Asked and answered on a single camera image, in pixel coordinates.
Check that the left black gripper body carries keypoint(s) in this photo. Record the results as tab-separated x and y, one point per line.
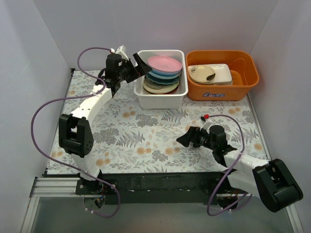
132	72

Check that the beige and blue plate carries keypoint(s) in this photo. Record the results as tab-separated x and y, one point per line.
162	78

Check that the grey speckled small plate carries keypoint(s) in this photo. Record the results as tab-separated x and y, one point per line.
155	86

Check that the teal embossed plate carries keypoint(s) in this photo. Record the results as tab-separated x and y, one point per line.
148	81

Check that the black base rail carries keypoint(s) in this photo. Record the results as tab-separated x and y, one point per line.
191	187

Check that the pink plate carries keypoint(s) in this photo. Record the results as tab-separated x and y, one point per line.
164	64

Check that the floral table mat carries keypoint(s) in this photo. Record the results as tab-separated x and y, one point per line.
128	138

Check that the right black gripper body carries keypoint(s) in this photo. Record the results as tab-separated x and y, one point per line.
194	138

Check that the white scalloped plate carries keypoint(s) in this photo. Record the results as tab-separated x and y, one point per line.
162	82

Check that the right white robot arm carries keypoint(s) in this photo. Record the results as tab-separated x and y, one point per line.
270	181

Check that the cream plate with flower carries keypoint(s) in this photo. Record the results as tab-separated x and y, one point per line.
201	73

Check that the white rectangular dish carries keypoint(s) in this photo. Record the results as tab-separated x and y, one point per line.
223	75

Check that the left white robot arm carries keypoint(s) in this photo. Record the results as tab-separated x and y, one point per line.
75	135

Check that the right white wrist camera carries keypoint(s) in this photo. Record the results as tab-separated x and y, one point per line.
205	121

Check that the orange plastic bin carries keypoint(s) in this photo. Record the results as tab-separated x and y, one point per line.
242	69

